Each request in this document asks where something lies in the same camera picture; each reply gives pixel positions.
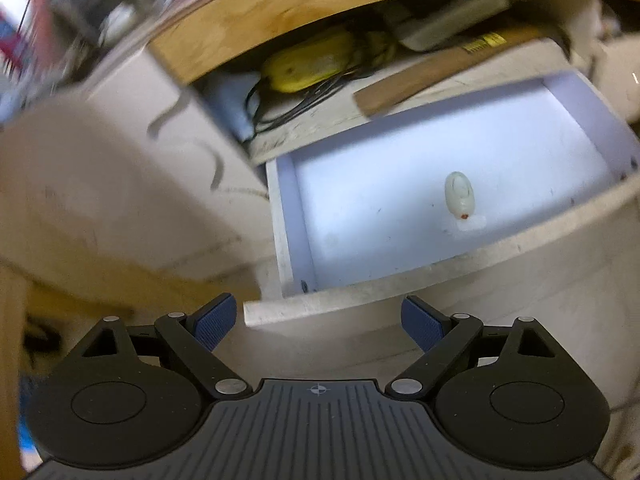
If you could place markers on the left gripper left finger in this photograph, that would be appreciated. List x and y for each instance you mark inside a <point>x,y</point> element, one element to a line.
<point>187,342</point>

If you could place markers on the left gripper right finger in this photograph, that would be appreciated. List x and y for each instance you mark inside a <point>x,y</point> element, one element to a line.
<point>445,341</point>

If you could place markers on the white wooden drawer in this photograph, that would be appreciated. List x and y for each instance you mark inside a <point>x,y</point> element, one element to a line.
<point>360,218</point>

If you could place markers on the white oval inline switch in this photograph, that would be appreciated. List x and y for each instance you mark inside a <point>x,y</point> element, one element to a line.
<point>459,195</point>

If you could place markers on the yellow plastic device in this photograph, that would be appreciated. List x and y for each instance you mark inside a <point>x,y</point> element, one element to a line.
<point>310,62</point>

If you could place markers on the wooden handle hammer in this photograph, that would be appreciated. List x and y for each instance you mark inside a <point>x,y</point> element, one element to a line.
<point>383,95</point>

